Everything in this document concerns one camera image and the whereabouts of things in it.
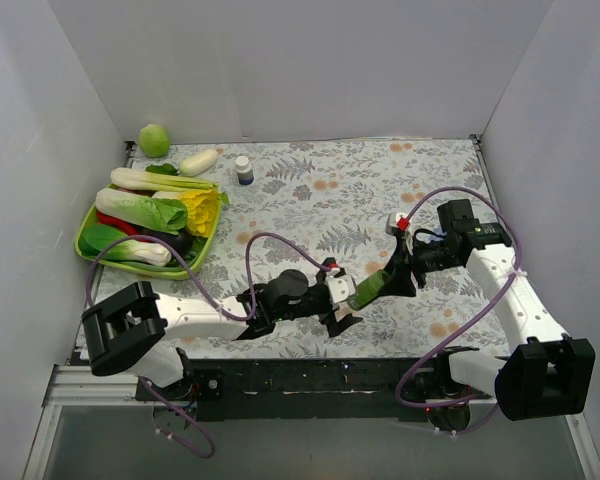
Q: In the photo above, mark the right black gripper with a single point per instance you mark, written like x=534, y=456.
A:
x=406, y=265

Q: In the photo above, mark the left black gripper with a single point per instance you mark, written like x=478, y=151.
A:
x=327, y=298

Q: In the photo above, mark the green pill bottle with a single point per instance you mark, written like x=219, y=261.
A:
x=368, y=290

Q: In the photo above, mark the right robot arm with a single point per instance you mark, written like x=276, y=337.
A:
x=547, y=371

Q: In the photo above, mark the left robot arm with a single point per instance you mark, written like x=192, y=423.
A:
x=132, y=330

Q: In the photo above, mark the floral table mat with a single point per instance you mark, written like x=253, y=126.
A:
x=314, y=200

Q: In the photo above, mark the green vegetable tray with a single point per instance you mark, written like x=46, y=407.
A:
x=173, y=270

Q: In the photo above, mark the purple eggplant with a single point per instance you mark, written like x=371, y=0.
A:
x=181, y=242

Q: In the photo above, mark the white cap pill bottle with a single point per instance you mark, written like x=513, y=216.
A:
x=244, y=170

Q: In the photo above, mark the yellow leafy vegetable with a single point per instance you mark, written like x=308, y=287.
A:
x=202, y=206

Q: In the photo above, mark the napa cabbage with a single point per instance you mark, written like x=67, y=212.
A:
x=163, y=215

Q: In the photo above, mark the white radish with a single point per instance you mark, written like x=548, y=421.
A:
x=198, y=163

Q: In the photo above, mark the green bok choy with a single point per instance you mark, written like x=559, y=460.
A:
x=95, y=238

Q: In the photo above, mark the red chili pepper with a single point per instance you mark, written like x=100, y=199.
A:
x=122, y=228

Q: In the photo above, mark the green cabbage ball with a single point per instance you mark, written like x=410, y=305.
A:
x=154, y=141

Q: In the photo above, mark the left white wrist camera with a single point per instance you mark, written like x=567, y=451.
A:
x=341, y=286

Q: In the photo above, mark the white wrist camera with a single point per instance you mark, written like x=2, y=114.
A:
x=341, y=286
x=399, y=226

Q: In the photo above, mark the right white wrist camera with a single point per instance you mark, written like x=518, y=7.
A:
x=399, y=226

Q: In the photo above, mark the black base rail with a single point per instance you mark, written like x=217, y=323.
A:
x=234, y=389

